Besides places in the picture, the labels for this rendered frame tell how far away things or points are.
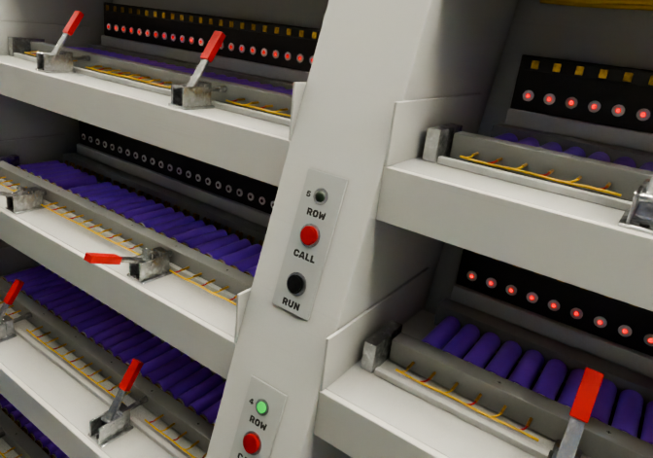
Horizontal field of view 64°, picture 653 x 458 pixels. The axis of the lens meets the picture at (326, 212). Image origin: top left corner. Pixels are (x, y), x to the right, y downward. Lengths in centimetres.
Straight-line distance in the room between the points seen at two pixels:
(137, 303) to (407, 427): 31
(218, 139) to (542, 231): 31
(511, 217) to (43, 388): 60
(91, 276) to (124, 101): 20
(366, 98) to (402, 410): 25
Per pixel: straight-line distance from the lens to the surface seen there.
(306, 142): 45
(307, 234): 44
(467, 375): 47
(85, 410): 73
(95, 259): 56
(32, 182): 86
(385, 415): 44
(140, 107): 61
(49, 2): 101
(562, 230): 38
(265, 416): 49
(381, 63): 44
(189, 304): 56
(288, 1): 78
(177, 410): 68
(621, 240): 37
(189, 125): 55
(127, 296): 61
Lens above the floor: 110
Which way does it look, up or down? 6 degrees down
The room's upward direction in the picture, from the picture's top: 16 degrees clockwise
